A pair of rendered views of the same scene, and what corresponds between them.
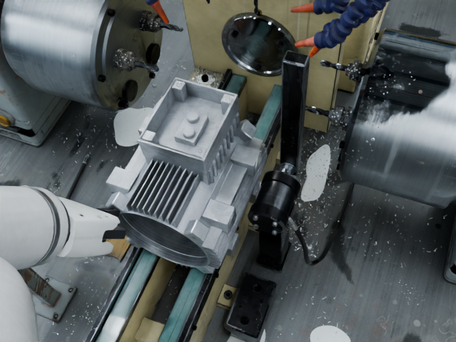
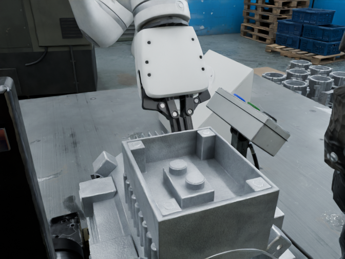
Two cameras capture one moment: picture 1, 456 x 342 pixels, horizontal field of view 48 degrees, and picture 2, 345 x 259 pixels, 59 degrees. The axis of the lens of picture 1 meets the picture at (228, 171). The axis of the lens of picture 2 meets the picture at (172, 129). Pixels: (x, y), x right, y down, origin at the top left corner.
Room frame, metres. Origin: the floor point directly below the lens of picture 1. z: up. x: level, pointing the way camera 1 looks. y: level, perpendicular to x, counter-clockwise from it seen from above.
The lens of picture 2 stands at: (0.58, -0.14, 1.29)
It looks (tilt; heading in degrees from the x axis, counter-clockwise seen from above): 27 degrees down; 130
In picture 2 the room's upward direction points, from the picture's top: straight up
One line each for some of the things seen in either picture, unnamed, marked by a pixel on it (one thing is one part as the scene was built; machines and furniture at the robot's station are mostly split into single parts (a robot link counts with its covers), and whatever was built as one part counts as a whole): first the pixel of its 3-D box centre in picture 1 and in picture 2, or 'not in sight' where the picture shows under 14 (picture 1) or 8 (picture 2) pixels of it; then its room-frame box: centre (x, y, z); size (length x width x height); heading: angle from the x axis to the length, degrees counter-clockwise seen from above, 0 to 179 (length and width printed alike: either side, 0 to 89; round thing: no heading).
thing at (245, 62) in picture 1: (258, 47); not in sight; (0.68, -0.09, 1.02); 0.15 x 0.02 x 0.15; 61
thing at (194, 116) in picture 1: (192, 131); (189, 194); (0.44, 0.04, 1.11); 0.12 x 0.11 x 0.07; 151
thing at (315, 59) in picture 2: not in sight; (308, 33); (-1.19, 5.71, 0.39); 1.20 x 0.80 x 0.79; 159
